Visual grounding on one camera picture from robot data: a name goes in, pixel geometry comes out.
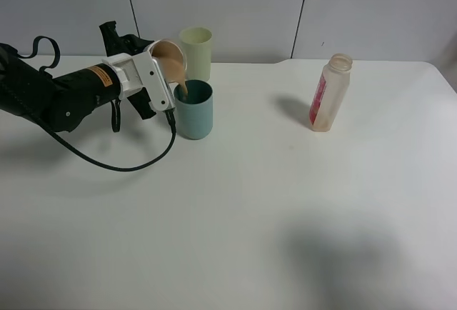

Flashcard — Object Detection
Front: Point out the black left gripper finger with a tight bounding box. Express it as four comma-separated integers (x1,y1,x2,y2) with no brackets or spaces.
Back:
99,21,154,56
127,90,156,120

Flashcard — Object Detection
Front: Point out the pink label drink bottle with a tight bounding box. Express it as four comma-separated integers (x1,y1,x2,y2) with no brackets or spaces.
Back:
308,53,353,131

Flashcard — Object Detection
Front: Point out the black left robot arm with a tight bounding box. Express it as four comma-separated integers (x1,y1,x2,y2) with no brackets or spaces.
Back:
1,44,121,133

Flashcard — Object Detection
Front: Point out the teal plastic cup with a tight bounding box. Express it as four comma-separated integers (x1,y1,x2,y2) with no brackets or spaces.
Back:
174,79,214,140

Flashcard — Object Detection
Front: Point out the pale yellow plastic cup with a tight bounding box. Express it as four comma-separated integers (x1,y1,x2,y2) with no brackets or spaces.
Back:
179,27,213,81

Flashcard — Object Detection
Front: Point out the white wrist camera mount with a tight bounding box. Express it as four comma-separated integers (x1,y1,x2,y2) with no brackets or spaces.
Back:
102,51,176,111

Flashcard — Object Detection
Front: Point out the black left camera cable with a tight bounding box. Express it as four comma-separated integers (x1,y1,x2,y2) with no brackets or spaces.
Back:
0,36,178,174

